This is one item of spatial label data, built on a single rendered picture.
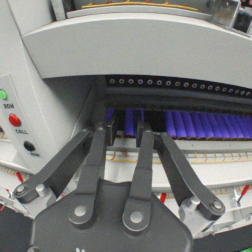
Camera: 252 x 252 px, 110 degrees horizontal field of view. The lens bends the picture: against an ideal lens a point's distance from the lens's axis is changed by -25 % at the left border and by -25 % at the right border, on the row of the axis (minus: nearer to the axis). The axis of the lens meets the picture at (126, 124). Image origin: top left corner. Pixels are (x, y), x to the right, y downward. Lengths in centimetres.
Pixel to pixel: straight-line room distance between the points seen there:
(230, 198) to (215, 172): 27
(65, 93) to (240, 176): 34
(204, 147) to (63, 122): 23
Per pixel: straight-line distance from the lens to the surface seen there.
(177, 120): 25
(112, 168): 21
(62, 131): 18
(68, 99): 19
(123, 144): 20
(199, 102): 31
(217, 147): 25
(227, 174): 27
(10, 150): 35
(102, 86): 32
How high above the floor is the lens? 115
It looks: 34 degrees down
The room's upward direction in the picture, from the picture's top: straight up
